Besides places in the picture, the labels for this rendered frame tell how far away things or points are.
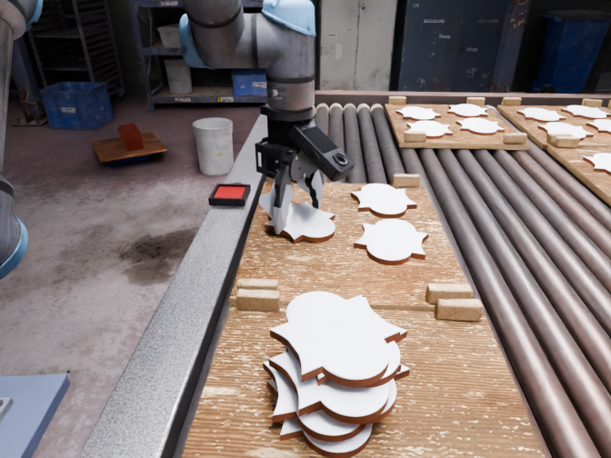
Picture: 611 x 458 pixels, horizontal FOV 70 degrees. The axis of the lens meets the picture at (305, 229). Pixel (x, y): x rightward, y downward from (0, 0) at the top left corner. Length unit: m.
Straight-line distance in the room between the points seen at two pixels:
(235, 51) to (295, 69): 0.09
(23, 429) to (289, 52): 0.59
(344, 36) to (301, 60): 4.53
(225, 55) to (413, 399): 0.51
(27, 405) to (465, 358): 0.54
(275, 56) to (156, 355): 0.44
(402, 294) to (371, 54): 4.72
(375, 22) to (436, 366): 4.84
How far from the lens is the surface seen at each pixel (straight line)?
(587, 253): 0.91
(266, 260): 0.71
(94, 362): 2.01
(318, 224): 0.78
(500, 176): 1.15
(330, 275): 0.68
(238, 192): 0.96
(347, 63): 5.25
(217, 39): 0.66
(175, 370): 0.59
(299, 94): 0.69
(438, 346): 0.59
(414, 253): 0.73
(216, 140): 3.34
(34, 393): 0.70
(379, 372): 0.44
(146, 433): 0.54
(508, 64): 5.06
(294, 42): 0.68
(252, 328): 0.59
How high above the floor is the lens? 1.34
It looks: 30 degrees down
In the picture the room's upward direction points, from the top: straight up
